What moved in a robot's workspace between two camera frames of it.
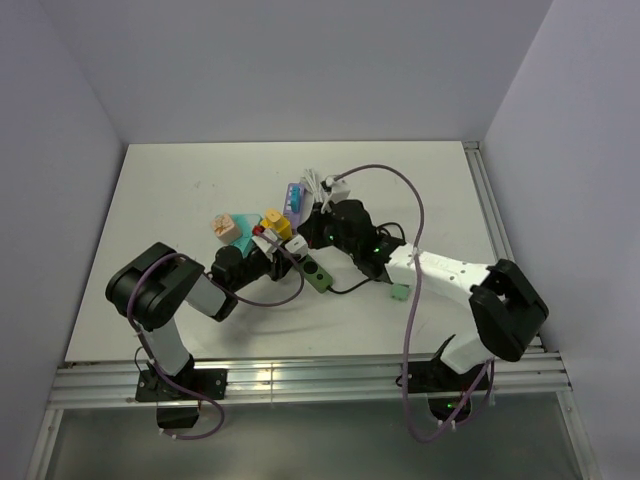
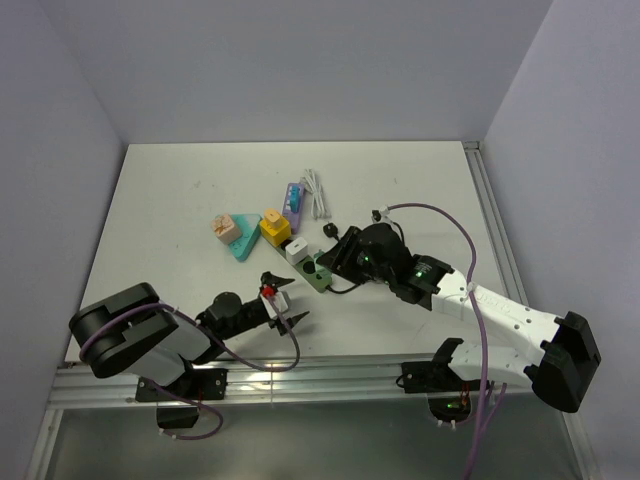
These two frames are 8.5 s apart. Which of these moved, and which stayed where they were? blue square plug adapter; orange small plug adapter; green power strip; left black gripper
Moved: left black gripper
Stayed: blue square plug adapter; orange small plug adapter; green power strip
